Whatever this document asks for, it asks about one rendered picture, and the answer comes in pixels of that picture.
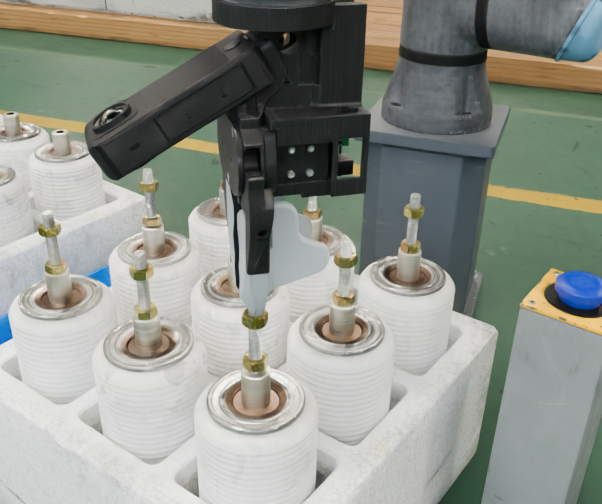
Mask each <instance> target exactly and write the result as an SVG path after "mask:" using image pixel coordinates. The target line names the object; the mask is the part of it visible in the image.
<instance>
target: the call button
mask: <svg viewBox="0 0 602 504"><path fill-rule="evenodd" d="M555 290H556V292H557V293H558V296H559V298H560V300H561V301H562V302H564V303H565V304H567V305H569V306H571V307H574V308H578V309H586V310H587V309H595V308H597V307H599V306H600V304H602V279H601V278H600V277H598V276H596V275H594V274H591V273H587V272H582V271H568V272H564V273H562V274H560V275H558V276H557V278H556V282H555Z"/></svg>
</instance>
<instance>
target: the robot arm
mask: <svg viewBox="0 0 602 504"><path fill-rule="evenodd" d="M211 2H212V20H213V21H214V22H215V23H217V24H219V25H222V26H225V27H229V28H234V29H240V30H236V31H235V32H233V33H231V34H230V35H228V36H227V37H225V38H223V39H222V40H220V41H219V42H217V43H215V44H214V45H212V46H211V47H209V48H207V49H206V50H204V51H202V52H201V53H199V54H198V55H196V56H194V57H193V58H191V59H190V60H188V61H186V62H185V63H183V64H182V65H180V66H178V67H177V68H175V69H173V70H172V71H170V72H169V73H167V74H165V75H164V76H162V77H161V78H159V79H157V80H156V81H154V82H153V83H151V84H149V85H148V86H146V87H145V88H143V89H141V90H140V91H138V92H136V93H135V94H133V95H132V96H130V97H128V98H127V99H125V100H121V101H118V102H117V103H115V104H113V105H111V106H109V107H107V108H106V109H104V110H103V111H101V112H100V113H99V114H98V115H95V116H94V118H93V119H92V120H91V121H90V122H88V123H87V124H86V126H85V130H84V133H85V139H86V143H87V148H88V153H89V154H90V155H91V157H92V158H93V159H94V161H95V162H96V163H97V164H98V166H99V167H100V168H101V170H102V171H103V172H104V174H105V175H106V176H107V177H108V178H110V179H112V180H116V181H117V180H119V179H121V178H122V177H124V176H126V175H127V174H129V173H132V172H133V171H134V170H137V169H139V168H141V167H143V166H144V165H146V164H147V163H148V162H150V161H151V160H152V159H154V158H155V157H156V156H158V155H159V154H161V153H163V152H164V151H166V150H167V149H169V148H171V147H172V146H174V145H175V144H177V143H179V142H180V141H182V140H183V139H185V138H187V137H188V136H190V135H191V134H193V133H195V132H196V131H198V130H199V129H201V128H203V127H204V126H206V125H207V124H209V123H211V122H212V121H214V120H215V119H217V138H218V149H219V156H220V162H221V167H222V177H223V189H224V199H225V210H226V220H227V227H228V235H229V245H230V253H231V260H232V267H233V274H234V282H235V286H236V287H237V289H238V290H239V295H240V299H241V300H242V301H243V303H244V304H245V305H246V307H247V308H248V310H249V311H250V312H251V314H252V315H253V316H254V317H259V316H263V313H264V311H265V307H266V303H267V295H268V294H269V293H270V292H271V291H272V290H274V289H275V288H278V287H280V286H283V285H286V284H289V283H291V282H294V281H297V280H300V279H302V278H305V277H308V276H311V275H313V274H316V273H319V272H320V271H322V270H323V269H324V268H325V267H326V266H327V264H328V262H329V258H330V254H329V249H328V247H327V246H326V245H325V244H324V243H321V242H318V241H316V240H313V239H310V236H311V234H312V223H311V221H310V219H309V218H308V217H306V216H303V215H301V214H298V213H297V210H296V209H295V207H294V206H293V205H292V204H291V203H289V202H287V201H283V196H287V195H297V194H300V196H301V197H302V198H304V197H313V196H323V195H330V196H331V197H335V196H345V195H354V194H364V193H366V183H367V168H368V153H369V138H370V123H371V113H370V112H369V111H368V110H366V109H365V108H364V107H363V106H362V86H363V69H364V53H365V36H366V19H367V4H366V3H364V2H355V1H354V0H211ZM241 30H248V32H246V34H245V33H244V32H243V31H241ZM285 33H287V36H286V38H285V40H284V36H283V34H285ZM488 49H493V50H499V51H505V52H511V53H518V54H524V55H530V56H537V57H543V58H549V59H554V61H556V62H558V61H560V60H563V61H572V62H588V61H590V60H592V59H593V58H595V57H596V56H597V55H598V54H599V52H600V51H601V50H602V0H403V9H402V21H401V33H400V46H399V57H398V62H397V64H396V67H395V69H394V72H393V74H392V77H391V79H390V81H389V84H388V86H387V89H386V91H385V94H384V96H383V100H382V110H381V116H382V118H383V119H384V120H385V121H386V122H388V123H390V124H391V125H393V126H396V127H398V128H401V129H405V130H408V131H413V132H418V133H424V134H433V135H462V134H469V133H474V132H478V131H481V130H484V129H485V128H487V127H488V126H489V125H490V124H491V118H492V112H493V104H492V98H491V92H490V87H489V81H488V75H487V70H486V61H487V53H488ZM357 137H362V150H361V166H360V176H352V177H341V175H350V174H353V163H354V161H353V159H351V158H350V157H349V156H348V155H347V154H346V153H341V150H342V146H349V138H357ZM337 176H339V177H341V178H337Z"/></svg>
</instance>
